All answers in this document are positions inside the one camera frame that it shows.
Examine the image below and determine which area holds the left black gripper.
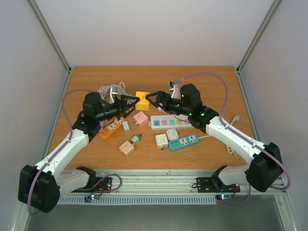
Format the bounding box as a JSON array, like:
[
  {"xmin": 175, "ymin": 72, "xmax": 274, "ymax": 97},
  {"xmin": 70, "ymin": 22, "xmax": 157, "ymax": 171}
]
[{"xmin": 96, "ymin": 95, "xmax": 140, "ymax": 122}]

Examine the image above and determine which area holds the yellow cube socket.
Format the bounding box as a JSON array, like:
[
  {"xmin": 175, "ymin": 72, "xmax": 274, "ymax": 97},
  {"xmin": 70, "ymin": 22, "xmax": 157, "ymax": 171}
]
[{"xmin": 135, "ymin": 91, "xmax": 150, "ymax": 111}]

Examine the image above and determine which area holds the pink cube socket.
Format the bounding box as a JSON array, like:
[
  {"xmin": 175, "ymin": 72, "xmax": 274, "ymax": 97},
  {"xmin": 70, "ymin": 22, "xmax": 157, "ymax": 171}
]
[{"xmin": 133, "ymin": 111, "xmax": 148, "ymax": 128}]

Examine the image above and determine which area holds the white cube socket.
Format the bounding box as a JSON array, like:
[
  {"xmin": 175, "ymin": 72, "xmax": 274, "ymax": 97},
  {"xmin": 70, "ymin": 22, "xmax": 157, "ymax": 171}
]
[{"xmin": 155, "ymin": 134, "xmax": 168, "ymax": 150}]

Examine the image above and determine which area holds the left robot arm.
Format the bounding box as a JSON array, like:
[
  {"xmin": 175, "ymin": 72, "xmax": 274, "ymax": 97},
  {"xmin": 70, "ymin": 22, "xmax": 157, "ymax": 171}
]
[{"xmin": 18, "ymin": 90, "xmax": 140, "ymax": 216}]

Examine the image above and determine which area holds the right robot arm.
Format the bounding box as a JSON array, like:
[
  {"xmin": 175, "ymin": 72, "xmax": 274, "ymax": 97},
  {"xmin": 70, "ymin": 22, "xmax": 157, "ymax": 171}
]
[{"xmin": 146, "ymin": 84, "xmax": 285, "ymax": 192}]

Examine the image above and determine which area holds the green plug adapter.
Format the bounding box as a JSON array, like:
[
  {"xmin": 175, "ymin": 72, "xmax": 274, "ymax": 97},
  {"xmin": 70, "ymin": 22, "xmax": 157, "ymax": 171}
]
[{"xmin": 130, "ymin": 134, "xmax": 142, "ymax": 145}]

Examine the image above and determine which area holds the white usb charger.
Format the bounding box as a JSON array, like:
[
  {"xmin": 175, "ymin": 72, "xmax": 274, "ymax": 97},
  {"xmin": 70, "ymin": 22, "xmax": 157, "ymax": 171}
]
[{"xmin": 122, "ymin": 121, "xmax": 130, "ymax": 134}]

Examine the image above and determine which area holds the long white power strip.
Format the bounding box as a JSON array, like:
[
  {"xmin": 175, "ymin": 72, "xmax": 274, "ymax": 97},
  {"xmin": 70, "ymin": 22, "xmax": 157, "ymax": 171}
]
[{"xmin": 149, "ymin": 115, "xmax": 193, "ymax": 130}]

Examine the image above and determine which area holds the orange power strip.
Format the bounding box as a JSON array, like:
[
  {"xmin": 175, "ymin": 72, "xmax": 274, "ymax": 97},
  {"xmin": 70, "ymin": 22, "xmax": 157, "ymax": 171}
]
[{"xmin": 99, "ymin": 117, "xmax": 126, "ymax": 140}]

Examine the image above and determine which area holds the white round-corner adapter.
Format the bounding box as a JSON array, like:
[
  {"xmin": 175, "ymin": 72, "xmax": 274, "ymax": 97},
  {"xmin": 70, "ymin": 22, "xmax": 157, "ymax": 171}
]
[{"xmin": 166, "ymin": 128, "xmax": 179, "ymax": 141}]

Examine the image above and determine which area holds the beige cube socket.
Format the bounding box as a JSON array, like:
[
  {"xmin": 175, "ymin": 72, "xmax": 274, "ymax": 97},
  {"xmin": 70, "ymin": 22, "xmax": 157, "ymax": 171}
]
[{"xmin": 119, "ymin": 141, "xmax": 135, "ymax": 157}]

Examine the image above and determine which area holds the teal power strip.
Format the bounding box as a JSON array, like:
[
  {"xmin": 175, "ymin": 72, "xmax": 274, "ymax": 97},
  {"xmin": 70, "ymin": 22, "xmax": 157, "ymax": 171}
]
[{"xmin": 168, "ymin": 134, "xmax": 199, "ymax": 152}]

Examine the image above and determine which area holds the purple strip white cable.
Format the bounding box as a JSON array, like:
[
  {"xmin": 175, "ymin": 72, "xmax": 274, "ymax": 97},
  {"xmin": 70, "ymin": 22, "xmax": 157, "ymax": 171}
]
[{"xmin": 97, "ymin": 84, "xmax": 116, "ymax": 97}]

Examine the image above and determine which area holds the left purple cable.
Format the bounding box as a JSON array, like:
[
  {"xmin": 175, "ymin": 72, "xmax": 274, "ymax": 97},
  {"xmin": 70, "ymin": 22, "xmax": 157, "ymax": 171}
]
[{"xmin": 27, "ymin": 88, "xmax": 111, "ymax": 215}]

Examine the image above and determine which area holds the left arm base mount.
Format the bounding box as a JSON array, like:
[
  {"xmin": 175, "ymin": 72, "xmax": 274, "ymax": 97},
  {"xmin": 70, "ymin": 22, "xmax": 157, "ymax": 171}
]
[{"xmin": 81, "ymin": 177, "xmax": 112, "ymax": 193}]

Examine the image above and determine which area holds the white power strip cable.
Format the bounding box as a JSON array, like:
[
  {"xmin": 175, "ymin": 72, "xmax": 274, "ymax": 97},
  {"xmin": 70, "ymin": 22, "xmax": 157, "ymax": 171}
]
[{"xmin": 197, "ymin": 115, "xmax": 243, "ymax": 155}]

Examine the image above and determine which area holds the slotted cable duct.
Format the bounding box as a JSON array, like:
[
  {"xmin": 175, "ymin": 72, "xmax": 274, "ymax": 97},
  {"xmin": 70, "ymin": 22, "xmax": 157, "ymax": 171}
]
[{"xmin": 58, "ymin": 195, "xmax": 217, "ymax": 205}]

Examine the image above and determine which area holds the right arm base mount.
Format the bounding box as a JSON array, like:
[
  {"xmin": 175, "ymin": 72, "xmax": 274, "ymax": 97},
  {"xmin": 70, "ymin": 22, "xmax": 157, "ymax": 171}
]
[{"xmin": 196, "ymin": 177, "xmax": 240, "ymax": 193}]

